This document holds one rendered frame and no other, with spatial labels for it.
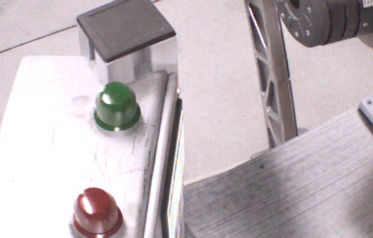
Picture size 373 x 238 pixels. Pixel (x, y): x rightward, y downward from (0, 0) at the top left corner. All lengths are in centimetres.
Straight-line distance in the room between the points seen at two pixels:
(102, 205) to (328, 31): 68
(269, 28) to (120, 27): 114
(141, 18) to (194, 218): 74
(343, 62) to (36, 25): 105
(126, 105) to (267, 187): 80
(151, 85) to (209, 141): 189
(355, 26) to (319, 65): 154
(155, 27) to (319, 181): 80
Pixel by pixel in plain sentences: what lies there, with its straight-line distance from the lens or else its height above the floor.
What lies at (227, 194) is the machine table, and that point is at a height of 83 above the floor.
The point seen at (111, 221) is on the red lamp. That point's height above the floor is 149.
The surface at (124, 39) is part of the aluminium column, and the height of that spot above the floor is 150.
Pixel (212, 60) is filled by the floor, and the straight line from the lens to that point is 257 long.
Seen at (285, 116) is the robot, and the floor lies 56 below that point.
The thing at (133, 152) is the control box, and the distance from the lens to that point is 44.
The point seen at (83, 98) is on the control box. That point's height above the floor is 148.
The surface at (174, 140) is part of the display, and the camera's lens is 46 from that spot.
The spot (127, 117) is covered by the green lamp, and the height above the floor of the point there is 149.
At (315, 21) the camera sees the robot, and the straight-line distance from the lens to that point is 101.
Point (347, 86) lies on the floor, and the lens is 254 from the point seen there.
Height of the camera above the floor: 181
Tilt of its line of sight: 49 degrees down
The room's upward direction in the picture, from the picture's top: 2 degrees counter-clockwise
